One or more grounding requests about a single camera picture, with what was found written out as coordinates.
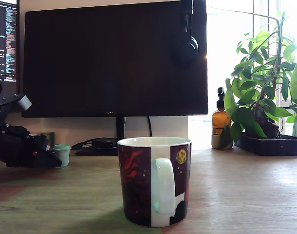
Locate black plant tray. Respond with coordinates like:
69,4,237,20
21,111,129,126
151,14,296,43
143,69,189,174
234,132,297,157

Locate black monitor stand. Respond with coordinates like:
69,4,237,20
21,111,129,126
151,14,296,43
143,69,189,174
74,116,126,156

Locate green leafy plant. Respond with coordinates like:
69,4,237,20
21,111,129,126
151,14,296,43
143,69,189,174
223,9,297,145

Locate dark patterned mug white handle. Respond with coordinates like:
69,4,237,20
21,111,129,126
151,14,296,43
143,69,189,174
117,136,192,228

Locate grey camera box on bracket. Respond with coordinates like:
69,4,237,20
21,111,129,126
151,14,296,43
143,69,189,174
0,93,33,127

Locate mint green coffee capsule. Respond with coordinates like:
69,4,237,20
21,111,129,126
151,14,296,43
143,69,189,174
52,144,72,167

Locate large black monitor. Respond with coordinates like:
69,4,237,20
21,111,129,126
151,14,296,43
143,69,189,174
21,0,209,119

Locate screen showing code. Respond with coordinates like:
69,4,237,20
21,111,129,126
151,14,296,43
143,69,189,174
0,0,20,83

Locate small black box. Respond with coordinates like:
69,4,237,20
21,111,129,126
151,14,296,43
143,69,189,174
92,139,114,148

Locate small grey ceramic cup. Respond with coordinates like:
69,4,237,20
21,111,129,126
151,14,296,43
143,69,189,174
210,134,234,150

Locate black headphones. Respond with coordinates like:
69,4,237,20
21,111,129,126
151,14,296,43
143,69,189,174
173,0,199,68

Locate amber pump bottle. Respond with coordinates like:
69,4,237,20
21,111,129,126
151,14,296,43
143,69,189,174
212,86,233,136

